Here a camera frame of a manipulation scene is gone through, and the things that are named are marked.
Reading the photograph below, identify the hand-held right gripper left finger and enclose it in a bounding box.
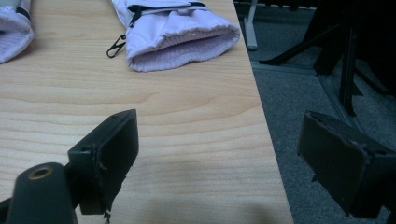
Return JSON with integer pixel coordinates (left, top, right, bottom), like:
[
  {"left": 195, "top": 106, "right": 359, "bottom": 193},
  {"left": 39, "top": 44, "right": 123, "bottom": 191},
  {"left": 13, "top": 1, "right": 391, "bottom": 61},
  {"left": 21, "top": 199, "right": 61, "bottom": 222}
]
[{"left": 66, "top": 108, "right": 140, "bottom": 217}]

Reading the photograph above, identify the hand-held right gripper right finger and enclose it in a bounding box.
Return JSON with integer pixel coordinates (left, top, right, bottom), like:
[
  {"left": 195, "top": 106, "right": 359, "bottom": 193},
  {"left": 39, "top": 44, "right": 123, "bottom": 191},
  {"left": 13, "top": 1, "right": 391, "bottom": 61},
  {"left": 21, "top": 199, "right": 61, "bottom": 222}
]
[{"left": 296, "top": 110, "right": 396, "bottom": 219}]

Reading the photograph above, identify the white metal stand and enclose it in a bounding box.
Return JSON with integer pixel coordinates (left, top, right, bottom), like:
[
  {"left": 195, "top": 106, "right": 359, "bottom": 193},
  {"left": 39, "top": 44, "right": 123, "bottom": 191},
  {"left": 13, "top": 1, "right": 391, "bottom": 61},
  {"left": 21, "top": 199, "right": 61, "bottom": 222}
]
[{"left": 242, "top": 0, "right": 260, "bottom": 52}]

